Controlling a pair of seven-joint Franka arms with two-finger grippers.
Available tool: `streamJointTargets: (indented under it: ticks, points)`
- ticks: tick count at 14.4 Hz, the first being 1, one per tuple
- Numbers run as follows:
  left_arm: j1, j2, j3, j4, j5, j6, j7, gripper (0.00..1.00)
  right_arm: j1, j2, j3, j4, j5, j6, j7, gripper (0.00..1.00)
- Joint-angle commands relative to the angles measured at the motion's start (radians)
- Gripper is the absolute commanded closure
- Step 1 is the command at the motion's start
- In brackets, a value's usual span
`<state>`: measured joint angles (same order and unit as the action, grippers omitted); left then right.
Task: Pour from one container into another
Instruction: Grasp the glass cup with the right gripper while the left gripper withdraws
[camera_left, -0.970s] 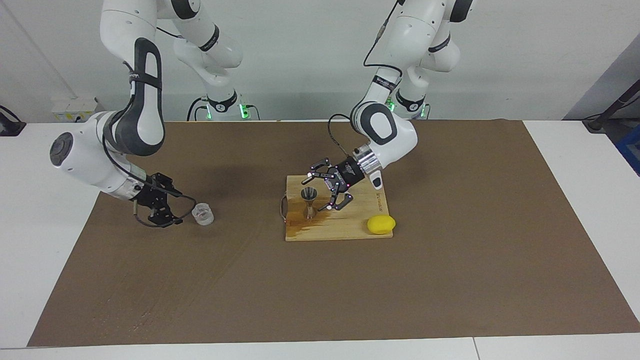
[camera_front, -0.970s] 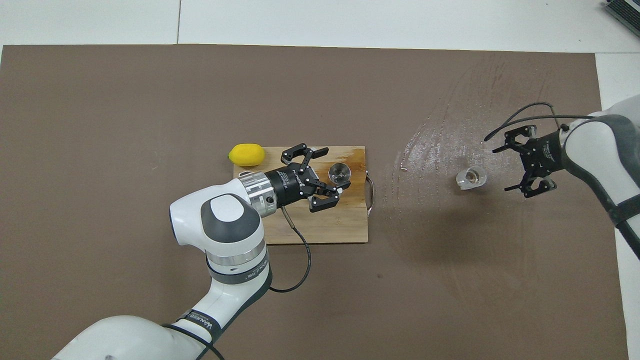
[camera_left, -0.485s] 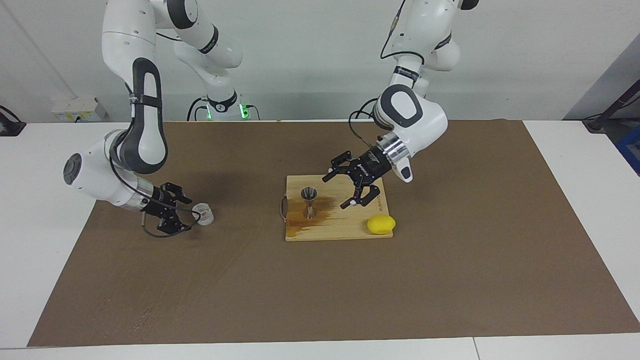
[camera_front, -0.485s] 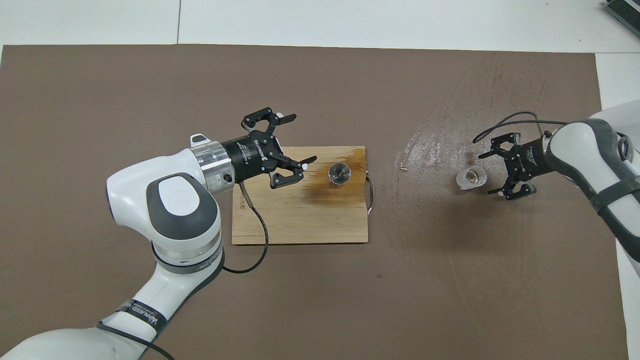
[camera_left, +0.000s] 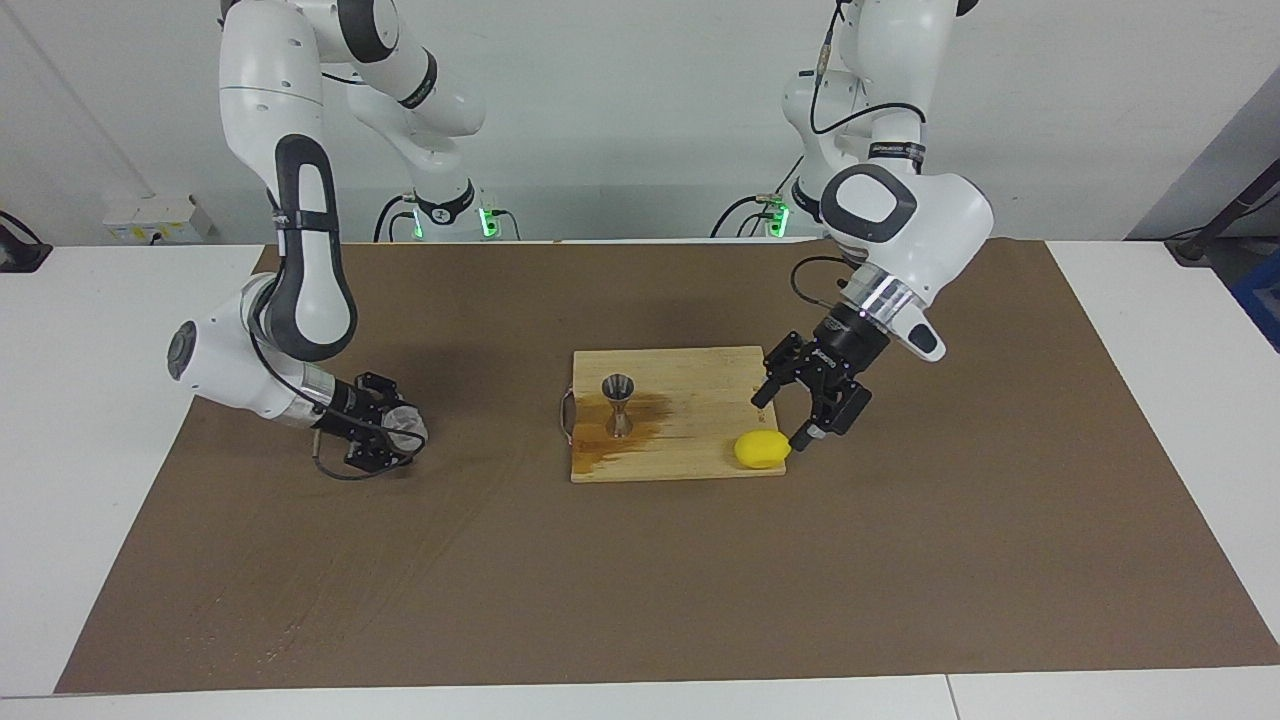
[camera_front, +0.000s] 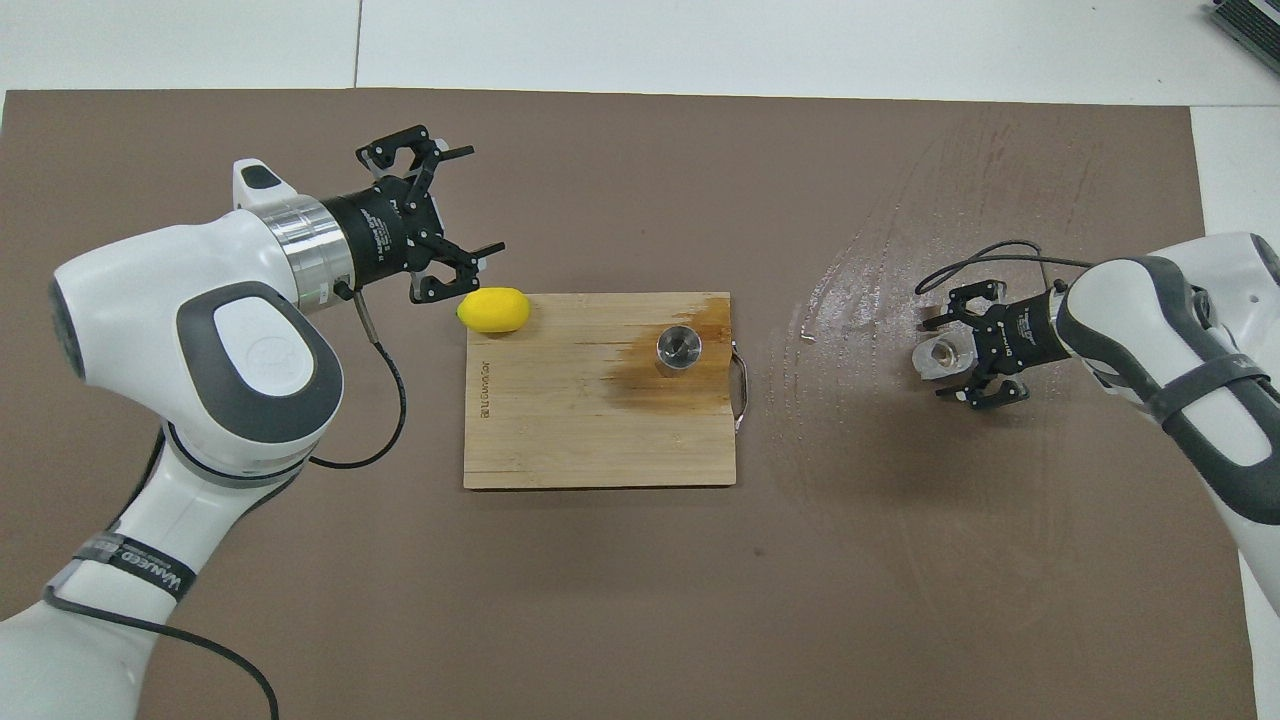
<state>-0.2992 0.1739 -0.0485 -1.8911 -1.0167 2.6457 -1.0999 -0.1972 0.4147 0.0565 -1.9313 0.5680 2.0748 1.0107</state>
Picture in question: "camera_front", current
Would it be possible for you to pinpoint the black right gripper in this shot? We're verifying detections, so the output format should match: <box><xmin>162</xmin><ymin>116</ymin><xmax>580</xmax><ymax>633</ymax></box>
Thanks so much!
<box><xmin>918</xmin><ymin>280</ymin><xmax>1069</xmax><ymax>411</ymax></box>

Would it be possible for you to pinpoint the brown table mat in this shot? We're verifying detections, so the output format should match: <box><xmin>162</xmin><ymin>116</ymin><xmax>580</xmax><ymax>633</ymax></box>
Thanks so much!
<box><xmin>0</xmin><ymin>88</ymin><xmax>1259</xmax><ymax>720</ymax></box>

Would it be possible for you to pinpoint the clear plastic cup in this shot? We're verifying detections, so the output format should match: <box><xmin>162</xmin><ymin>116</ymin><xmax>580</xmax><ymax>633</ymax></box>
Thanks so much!
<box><xmin>912</xmin><ymin>333</ymin><xmax>977</xmax><ymax>382</ymax></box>

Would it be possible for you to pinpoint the metal double jigger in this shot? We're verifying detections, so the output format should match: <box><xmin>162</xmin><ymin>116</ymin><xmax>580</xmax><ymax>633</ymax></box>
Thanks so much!
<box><xmin>655</xmin><ymin>325</ymin><xmax>704</xmax><ymax>377</ymax></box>

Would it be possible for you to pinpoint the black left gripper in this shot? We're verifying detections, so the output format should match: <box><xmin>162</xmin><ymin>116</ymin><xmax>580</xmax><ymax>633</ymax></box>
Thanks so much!
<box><xmin>320</xmin><ymin>125</ymin><xmax>506</xmax><ymax>304</ymax></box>

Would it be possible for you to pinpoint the yellow lemon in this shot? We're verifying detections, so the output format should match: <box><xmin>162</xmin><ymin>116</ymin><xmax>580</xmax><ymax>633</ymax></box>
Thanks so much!
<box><xmin>457</xmin><ymin>287</ymin><xmax>532</xmax><ymax>334</ymax></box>

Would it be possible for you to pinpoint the wooden cutting board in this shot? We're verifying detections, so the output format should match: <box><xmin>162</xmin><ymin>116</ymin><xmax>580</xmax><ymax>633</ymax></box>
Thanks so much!
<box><xmin>463</xmin><ymin>291</ymin><xmax>749</xmax><ymax>490</ymax></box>

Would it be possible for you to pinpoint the grey ribbed device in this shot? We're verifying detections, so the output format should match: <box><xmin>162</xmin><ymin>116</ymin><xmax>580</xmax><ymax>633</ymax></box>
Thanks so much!
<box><xmin>1205</xmin><ymin>0</ymin><xmax>1280</xmax><ymax>73</ymax></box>

